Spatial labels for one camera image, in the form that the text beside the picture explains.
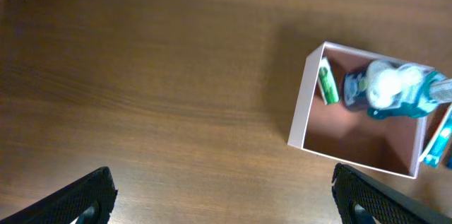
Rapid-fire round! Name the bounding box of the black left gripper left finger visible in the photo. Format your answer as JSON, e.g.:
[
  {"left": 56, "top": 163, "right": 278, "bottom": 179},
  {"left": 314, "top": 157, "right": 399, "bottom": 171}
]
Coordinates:
[{"left": 1, "top": 167, "right": 118, "bottom": 224}]

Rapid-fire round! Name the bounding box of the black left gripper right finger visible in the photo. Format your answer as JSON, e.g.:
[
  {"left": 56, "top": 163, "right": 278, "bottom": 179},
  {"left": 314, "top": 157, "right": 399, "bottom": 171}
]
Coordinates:
[{"left": 332, "top": 163, "right": 451, "bottom": 224}]

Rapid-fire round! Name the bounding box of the green and white toothpaste tube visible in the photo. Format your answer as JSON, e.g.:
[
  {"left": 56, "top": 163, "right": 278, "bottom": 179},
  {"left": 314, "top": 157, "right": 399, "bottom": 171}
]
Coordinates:
[{"left": 419, "top": 105, "right": 451, "bottom": 168}]

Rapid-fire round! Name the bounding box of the clear bottle with purple liquid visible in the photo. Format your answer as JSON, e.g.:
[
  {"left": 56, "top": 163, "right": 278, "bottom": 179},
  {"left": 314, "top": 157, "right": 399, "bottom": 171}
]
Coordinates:
[{"left": 343, "top": 60, "right": 424, "bottom": 112}]

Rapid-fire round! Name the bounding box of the green and white soap box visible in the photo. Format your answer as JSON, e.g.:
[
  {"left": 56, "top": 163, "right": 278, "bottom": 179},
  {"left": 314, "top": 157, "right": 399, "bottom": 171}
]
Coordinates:
[{"left": 317, "top": 57, "right": 340, "bottom": 105}]

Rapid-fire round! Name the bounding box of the teal mouthwash bottle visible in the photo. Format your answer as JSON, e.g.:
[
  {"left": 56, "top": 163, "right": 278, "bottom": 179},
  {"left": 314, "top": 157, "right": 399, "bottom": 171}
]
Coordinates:
[{"left": 367, "top": 71, "right": 451, "bottom": 119}]

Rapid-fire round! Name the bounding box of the white cardboard box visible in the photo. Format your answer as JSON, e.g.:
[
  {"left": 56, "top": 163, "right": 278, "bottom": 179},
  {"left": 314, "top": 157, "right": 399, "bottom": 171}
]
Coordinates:
[{"left": 287, "top": 42, "right": 428, "bottom": 179}]

